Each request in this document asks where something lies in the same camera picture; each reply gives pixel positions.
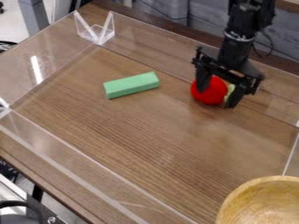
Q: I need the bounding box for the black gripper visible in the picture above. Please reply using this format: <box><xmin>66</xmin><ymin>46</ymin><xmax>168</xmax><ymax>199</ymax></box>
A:
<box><xmin>191</xmin><ymin>45</ymin><xmax>266</xmax><ymax>109</ymax></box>

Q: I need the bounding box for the red plush fruit green stem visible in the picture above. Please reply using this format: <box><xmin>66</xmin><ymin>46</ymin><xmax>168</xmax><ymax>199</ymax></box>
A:
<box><xmin>191</xmin><ymin>76</ymin><xmax>235</xmax><ymax>106</ymax></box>

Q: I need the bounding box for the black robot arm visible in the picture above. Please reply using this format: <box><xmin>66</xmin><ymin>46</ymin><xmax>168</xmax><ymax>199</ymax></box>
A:
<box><xmin>191</xmin><ymin>0</ymin><xmax>277</xmax><ymax>109</ymax></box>

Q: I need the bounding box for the green rectangular block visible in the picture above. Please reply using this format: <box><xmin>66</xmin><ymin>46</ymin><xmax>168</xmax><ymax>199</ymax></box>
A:
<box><xmin>103</xmin><ymin>72</ymin><xmax>160</xmax><ymax>99</ymax></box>

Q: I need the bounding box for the wooden bowl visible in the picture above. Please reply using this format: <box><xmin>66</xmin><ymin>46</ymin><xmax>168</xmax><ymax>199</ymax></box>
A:
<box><xmin>215</xmin><ymin>176</ymin><xmax>299</xmax><ymax>224</ymax></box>

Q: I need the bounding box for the grey table leg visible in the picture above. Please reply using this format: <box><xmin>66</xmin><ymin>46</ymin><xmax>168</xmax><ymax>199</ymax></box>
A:
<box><xmin>18</xmin><ymin>0</ymin><xmax>50</xmax><ymax>36</ymax></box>

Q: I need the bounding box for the black metal base device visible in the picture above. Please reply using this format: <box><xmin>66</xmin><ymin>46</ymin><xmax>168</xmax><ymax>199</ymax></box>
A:
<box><xmin>0</xmin><ymin>200</ymin><xmax>68</xmax><ymax>224</ymax></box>

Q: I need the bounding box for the clear acrylic corner bracket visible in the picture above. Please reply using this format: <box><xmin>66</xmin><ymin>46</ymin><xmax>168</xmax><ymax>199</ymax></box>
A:
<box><xmin>74</xmin><ymin>10</ymin><xmax>116</xmax><ymax>46</ymax></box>

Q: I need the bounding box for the black cable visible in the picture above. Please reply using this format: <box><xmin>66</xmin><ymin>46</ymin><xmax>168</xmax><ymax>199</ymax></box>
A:
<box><xmin>0</xmin><ymin>199</ymin><xmax>44</xmax><ymax>224</ymax></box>

